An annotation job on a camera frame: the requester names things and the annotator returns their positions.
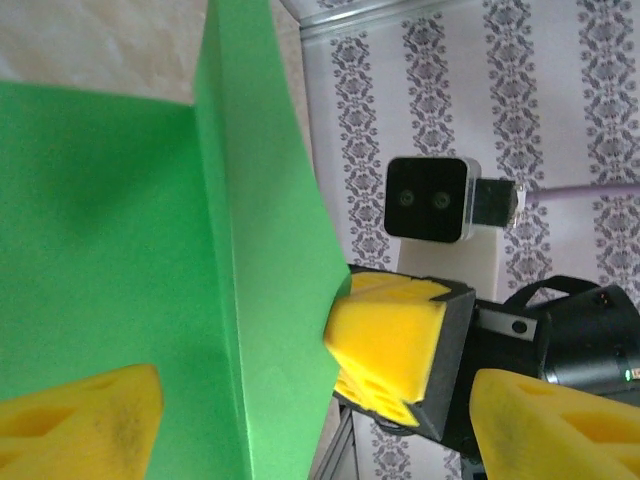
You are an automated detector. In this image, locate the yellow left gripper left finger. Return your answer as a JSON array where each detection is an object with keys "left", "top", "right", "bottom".
[{"left": 0, "top": 363, "right": 164, "bottom": 480}]

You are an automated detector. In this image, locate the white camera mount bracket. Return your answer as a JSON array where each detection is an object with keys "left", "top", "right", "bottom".
[{"left": 397, "top": 234, "right": 501, "bottom": 302}]

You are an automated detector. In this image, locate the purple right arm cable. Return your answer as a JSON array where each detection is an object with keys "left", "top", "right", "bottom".
[{"left": 522, "top": 183, "right": 640, "bottom": 204}]

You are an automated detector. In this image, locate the aluminium frame post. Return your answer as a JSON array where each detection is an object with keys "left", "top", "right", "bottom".
[{"left": 298, "top": 0, "right": 441, "bottom": 41}]

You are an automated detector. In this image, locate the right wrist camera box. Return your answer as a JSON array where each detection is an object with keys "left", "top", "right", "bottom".
[{"left": 383, "top": 155, "right": 525, "bottom": 245}]

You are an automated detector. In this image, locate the aluminium table edge rail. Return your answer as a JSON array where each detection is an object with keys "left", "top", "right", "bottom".
[{"left": 309, "top": 414, "right": 361, "bottom": 480}]

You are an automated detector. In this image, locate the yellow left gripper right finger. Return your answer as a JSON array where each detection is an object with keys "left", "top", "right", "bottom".
[{"left": 472, "top": 370, "right": 640, "bottom": 480}]

